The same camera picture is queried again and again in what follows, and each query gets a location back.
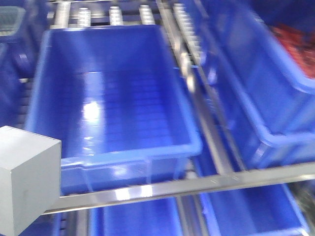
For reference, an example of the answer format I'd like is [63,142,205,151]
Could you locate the gray square foam base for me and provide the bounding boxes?
[0,126,62,236]

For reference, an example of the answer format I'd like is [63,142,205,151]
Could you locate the empty blue target bin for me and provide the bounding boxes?
[25,25,202,195]

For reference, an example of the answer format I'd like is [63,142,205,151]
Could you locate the blue bin with red items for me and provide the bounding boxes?
[183,0,315,169]

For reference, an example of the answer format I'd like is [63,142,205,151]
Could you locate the red fabric items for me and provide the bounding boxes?
[270,24,315,80]

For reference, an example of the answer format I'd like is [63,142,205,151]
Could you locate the stainless steel rack frame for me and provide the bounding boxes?
[46,0,315,214]

